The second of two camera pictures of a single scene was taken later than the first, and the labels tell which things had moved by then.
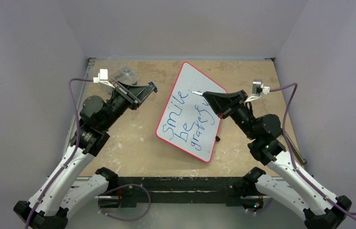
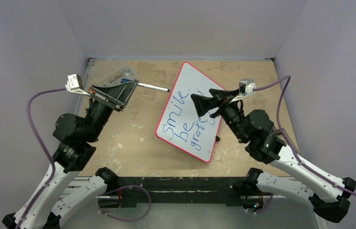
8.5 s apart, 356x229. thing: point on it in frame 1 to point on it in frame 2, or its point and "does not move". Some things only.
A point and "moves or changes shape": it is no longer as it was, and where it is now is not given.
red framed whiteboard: (189, 122) does not move
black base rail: (176, 192) does not move
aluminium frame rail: (89, 61) does not move
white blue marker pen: (200, 94) moves or changes shape
